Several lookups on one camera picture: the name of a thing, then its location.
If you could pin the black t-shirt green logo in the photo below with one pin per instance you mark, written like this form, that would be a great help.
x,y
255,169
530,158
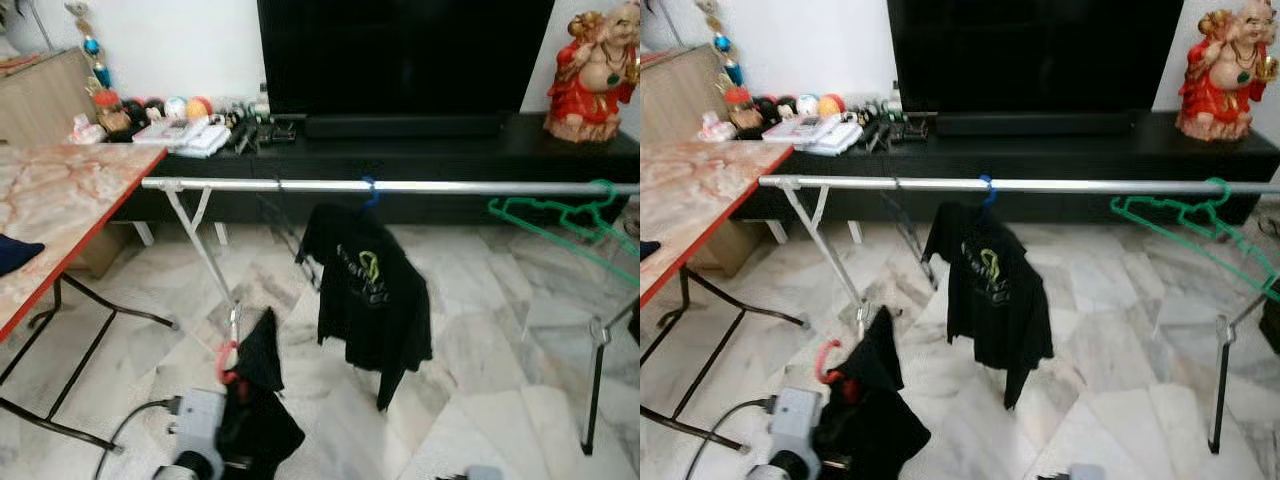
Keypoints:
x,y
370,300
990,300

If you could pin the black polo shirt green print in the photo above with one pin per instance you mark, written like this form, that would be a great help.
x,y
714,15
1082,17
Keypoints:
x,y
870,430
260,430

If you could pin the red laughing Buddha statue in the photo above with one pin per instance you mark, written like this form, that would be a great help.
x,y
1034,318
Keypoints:
x,y
590,90
1220,90

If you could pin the green clothes hanger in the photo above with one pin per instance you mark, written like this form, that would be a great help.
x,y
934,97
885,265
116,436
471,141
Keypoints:
x,y
505,208
1125,205

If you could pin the white round plush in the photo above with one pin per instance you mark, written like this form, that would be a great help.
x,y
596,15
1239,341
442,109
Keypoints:
x,y
175,108
807,105

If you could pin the black soundbar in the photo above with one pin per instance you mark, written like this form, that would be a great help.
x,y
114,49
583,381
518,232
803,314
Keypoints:
x,y
400,125
1035,123

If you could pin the black clothes hanger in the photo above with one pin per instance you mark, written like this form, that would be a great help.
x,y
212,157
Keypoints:
x,y
910,240
290,244

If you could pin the black plush toy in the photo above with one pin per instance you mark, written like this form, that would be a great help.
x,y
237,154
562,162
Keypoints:
x,y
142,112
773,110

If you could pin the marble-pattern folding table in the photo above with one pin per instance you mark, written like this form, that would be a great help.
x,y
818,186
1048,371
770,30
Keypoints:
x,y
60,200
690,195

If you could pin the blue clothes hanger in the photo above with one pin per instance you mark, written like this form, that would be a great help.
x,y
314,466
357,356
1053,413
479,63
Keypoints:
x,y
372,200
990,198

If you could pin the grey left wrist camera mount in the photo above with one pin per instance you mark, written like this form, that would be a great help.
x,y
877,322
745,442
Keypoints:
x,y
200,420
797,420

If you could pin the black remote control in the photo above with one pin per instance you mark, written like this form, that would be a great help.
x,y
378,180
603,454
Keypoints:
x,y
895,130
260,132

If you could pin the black flat television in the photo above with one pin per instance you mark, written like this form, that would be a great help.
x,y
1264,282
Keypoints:
x,y
400,55
1035,55

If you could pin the pink tissue pack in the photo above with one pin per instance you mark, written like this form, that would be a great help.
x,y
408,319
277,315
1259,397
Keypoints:
x,y
718,127
88,130

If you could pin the silver metal clothes rack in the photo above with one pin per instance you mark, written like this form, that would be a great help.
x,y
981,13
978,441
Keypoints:
x,y
1080,185
450,186

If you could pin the gold trophy blue ball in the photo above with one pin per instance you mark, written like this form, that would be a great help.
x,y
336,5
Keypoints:
x,y
92,46
722,44

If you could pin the light wooden sideboard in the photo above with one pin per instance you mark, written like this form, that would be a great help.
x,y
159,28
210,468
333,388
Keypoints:
x,y
680,98
40,100

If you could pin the black television console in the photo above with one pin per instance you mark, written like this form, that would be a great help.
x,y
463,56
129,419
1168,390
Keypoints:
x,y
1080,158
450,160

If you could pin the stack of white papers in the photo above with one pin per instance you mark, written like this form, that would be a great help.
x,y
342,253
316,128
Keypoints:
x,y
820,135
190,138

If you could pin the jar with red lid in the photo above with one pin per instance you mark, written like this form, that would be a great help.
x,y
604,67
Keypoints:
x,y
738,98
108,100

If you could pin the red clothes hanger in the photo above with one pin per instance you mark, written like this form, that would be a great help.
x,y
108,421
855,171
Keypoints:
x,y
820,360
220,360

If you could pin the orange round plush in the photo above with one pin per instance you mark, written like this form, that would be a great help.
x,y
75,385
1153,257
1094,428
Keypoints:
x,y
832,105
198,107

